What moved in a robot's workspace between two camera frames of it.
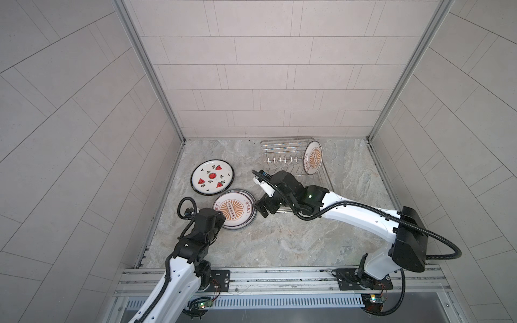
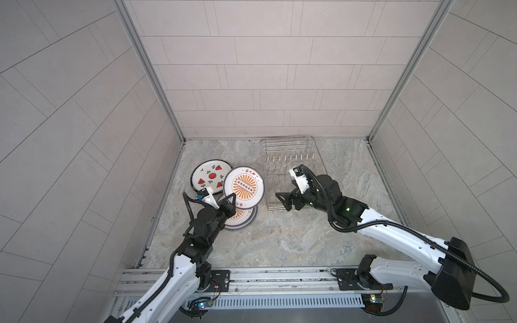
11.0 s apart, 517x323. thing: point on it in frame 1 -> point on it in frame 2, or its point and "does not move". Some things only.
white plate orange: (312, 157) -> (248, 185)
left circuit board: (204, 304) does not move
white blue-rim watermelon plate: (212, 177) does not move
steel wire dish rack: (287, 155) does not move
